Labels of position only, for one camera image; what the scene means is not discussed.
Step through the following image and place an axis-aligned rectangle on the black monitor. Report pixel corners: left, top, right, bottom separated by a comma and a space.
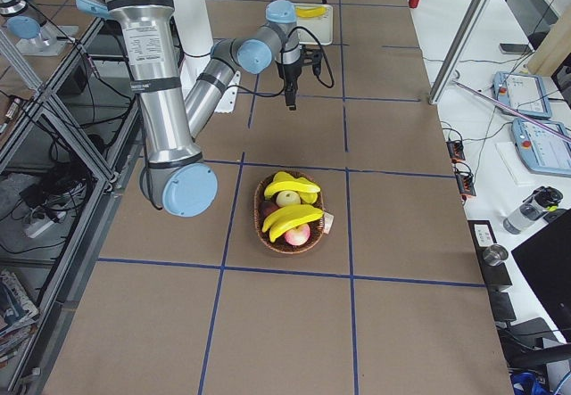
512, 213, 570, 342

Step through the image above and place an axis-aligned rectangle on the lower blue teach pendant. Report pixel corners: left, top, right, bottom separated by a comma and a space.
511, 118, 570, 177

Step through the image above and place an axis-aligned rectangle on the black camera cable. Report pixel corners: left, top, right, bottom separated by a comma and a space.
231, 24, 335, 98

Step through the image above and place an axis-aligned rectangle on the blue teach pendant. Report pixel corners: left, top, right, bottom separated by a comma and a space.
511, 118, 570, 177
493, 71, 552, 119

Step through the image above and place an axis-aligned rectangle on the upper blue teach pendant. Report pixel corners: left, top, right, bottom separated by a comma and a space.
493, 71, 552, 119

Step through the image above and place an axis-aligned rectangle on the white bear tray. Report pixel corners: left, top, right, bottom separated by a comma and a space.
294, 3, 334, 45

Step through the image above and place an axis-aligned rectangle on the red pink apple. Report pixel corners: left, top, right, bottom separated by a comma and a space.
284, 224, 311, 247

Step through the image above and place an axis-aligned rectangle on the yellow green apple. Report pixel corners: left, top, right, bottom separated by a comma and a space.
276, 190, 302, 208

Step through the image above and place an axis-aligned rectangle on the clear water bottle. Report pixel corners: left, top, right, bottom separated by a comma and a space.
502, 186, 563, 235

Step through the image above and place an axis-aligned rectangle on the dark purple fruit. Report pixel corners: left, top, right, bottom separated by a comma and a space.
260, 201, 279, 220

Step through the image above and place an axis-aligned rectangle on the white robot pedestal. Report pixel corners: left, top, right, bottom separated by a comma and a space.
173, 0, 241, 113

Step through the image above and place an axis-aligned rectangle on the small metal cup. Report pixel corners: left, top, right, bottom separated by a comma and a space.
482, 243, 509, 267

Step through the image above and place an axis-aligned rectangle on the front yellow banana bunch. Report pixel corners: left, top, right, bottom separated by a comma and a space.
261, 204, 324, 243

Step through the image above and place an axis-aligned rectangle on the aluminium frame post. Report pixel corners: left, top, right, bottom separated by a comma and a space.
428, 0, 490, 104

